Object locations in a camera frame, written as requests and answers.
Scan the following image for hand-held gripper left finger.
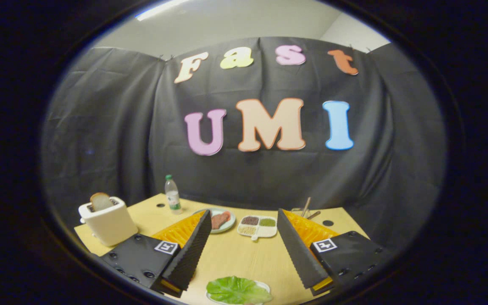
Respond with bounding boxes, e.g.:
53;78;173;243
100;210;213;298

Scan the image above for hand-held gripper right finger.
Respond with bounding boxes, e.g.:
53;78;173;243
277;208;394;297

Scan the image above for red meat slice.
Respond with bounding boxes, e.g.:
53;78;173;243
211;211;231;230

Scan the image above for wooden chopsticks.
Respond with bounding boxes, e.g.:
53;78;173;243
291;197;322;220

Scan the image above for white round plate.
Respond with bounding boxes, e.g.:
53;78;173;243
206;280;271;305

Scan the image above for light green round plate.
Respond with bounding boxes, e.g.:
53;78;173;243
192;208;236;234

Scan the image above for white divided condiment dish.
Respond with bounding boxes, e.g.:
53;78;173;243
237;215;278;242

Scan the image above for green lettuce leaf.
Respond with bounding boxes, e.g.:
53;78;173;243
206;276;272;305

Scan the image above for clear plastic water bottle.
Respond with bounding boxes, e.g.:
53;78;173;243
164;175;183;215

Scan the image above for white toaster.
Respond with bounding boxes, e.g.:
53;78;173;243
78;196;139;247

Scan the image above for bread slice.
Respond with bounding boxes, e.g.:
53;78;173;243
90;192;114;212

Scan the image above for black backdrop cloth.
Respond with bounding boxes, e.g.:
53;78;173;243
41;36;447;255

